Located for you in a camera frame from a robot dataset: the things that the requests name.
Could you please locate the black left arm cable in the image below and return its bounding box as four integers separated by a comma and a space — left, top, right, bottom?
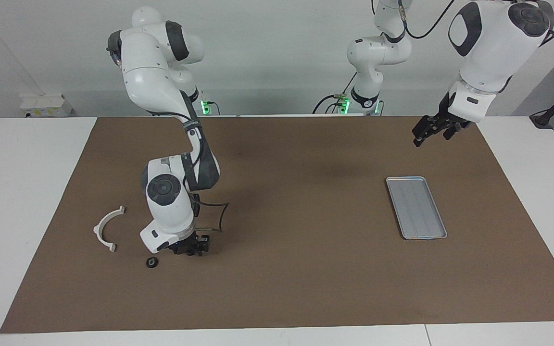
397, 0, 456, 40

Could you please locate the brown table mat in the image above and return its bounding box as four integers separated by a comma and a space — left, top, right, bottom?
0, 115, 554, 334

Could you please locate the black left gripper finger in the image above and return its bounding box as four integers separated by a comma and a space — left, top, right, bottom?
414, 129, 439, 147
412, 118, 432, 141

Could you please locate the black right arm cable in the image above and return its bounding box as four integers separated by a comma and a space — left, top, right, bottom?
181, 113, 230, 234

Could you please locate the silver metal tray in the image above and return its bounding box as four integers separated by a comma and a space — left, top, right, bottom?
386, 176, 448, 240

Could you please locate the white curved plastic bracket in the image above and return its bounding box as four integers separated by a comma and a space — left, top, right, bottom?
93, 206, 126, 253

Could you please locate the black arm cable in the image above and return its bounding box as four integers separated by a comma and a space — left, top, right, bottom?
397, 0, 456, 40
181, 113, 230, 234

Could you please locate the black left base cable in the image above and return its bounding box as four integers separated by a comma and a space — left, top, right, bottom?
312, 72, 358, 114

